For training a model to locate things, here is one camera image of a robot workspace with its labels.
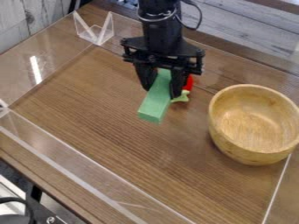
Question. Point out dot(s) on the clear acrylic tray wall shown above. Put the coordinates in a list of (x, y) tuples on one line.
[(85, 186)]

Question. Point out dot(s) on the light wooden bowl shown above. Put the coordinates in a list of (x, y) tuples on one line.
[(254, 124)]

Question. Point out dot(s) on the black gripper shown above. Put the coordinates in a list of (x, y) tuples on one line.
[(184, 60)]

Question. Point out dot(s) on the red plush strawberry toy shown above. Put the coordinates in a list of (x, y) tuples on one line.
[(186, 91)]

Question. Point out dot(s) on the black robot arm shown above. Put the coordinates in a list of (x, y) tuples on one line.
[(162, 48)]

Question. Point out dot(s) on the clear acrylic corner bracket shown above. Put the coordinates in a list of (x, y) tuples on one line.
[(95, 34)]

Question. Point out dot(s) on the green rectangular block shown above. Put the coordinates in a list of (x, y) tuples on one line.
[(158, 99)]

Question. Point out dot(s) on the black table leg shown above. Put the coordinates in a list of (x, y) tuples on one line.
[(37, 193)]

